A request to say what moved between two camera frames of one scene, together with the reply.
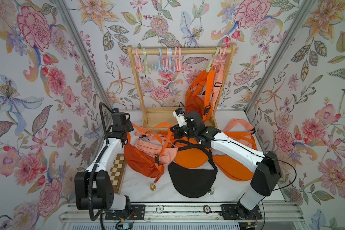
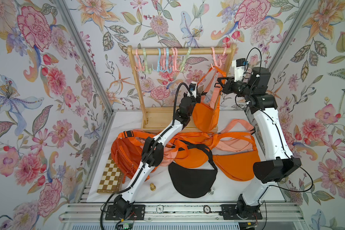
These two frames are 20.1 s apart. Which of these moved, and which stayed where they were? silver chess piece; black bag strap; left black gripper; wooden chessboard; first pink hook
Moved: left black gripper
Stayed: wooden chessboard; first pink hook; black bag strap; silver chess piece
